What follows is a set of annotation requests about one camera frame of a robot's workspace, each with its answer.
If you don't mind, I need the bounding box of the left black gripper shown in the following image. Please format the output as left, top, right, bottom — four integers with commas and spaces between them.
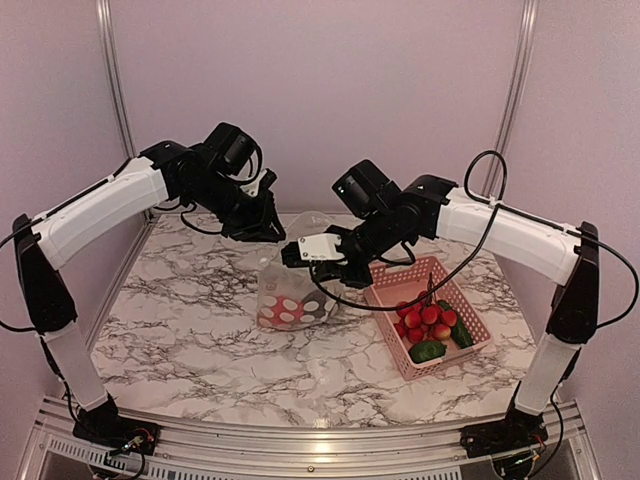
185, 171, 286, 242

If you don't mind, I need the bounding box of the clear zip top bag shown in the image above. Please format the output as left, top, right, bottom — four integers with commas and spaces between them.
256, 211, 339, 331

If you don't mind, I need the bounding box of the bunch of red strawberries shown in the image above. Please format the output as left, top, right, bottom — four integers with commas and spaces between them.
393, 295, 451, 345

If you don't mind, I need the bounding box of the pink plastic basket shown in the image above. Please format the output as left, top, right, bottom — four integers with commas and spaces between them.
364, 256, 492, 381

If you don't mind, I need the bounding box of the purple eggplant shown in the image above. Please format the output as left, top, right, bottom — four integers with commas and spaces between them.
300, 293, 336, 324

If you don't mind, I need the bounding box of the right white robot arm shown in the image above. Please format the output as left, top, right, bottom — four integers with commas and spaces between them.
296, 160, 600, 448

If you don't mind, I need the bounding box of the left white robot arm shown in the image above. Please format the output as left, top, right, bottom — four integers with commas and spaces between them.
10, 123, 285, 445

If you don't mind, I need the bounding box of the dark green cucumber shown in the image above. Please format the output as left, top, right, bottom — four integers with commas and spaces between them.
438, 300, 475, 349

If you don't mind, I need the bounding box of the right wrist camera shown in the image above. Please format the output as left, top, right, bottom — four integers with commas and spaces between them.
281, 233, 345, 268

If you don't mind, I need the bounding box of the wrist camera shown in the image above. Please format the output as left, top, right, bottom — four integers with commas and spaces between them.
281, 233, 345, 268
241, 168, 277, 198

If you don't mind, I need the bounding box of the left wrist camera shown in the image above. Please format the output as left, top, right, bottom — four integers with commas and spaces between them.
241, 168, 277, 198

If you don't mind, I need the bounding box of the right aluminium frame post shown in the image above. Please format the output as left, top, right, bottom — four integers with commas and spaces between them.
487, 0, 540, 199

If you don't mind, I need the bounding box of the aluminium frame post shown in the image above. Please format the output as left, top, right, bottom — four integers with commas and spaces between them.
487, 0, 540, 199
96, 0, 136, 158

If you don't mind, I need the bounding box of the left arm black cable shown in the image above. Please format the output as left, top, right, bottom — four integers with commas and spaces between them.
0, 219, 51, 334

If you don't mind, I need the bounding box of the front aluminium rail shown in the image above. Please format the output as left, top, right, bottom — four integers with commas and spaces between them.
29, 394, 601, 480

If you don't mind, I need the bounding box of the left aluminium frame post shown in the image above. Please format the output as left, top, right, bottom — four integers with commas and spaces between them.
96, 0, 136, 158

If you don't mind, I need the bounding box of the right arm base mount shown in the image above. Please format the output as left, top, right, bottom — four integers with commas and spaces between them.
460, 401, 548, 458

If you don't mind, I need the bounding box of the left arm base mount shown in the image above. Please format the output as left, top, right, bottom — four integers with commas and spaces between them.
71, 396, 160, 456

